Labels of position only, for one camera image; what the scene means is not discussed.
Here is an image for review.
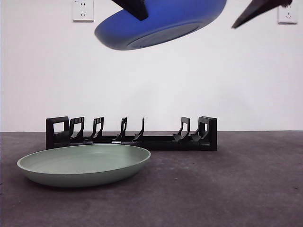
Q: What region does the blue round plate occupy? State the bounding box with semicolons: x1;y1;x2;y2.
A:
94;0;228;51

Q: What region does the pale green round plate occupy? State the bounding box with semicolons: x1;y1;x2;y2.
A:
17;143;152;188

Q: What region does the black plastic plate rack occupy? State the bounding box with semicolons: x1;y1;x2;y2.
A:
45;115;218;152

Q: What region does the white wall socket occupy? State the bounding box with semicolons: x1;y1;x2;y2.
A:
72;0;95;23
277;3;298;25

